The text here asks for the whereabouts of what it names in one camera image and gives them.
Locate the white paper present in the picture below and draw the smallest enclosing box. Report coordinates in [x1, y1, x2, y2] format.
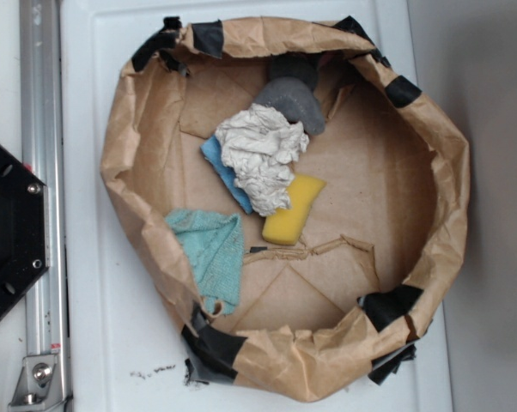
[215, 104, 309, 217]

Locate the yellow sponge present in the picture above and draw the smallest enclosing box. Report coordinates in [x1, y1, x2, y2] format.
[262, 173, 326, 245]

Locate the brown paper bag bin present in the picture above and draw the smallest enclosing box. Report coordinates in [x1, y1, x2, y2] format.
[100, 17, 470, 402]

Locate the teal microfibre cloth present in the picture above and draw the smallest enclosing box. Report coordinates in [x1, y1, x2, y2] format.
[165, 209, 245, 316]

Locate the blue sponge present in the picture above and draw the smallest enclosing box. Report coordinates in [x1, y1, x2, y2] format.
[200, 135, 253, 215]

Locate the white tray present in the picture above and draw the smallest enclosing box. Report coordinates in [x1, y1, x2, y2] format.
[60, 1, 453, 411]

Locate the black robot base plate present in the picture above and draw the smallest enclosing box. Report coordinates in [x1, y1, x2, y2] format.
[0, 144, 48, 322]

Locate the metal corner bracket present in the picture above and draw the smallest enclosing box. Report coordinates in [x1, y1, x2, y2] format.
[8, 354, 63, 411]

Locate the aluminium rail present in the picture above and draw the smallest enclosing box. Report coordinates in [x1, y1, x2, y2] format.
[20, 1, 73, 411]

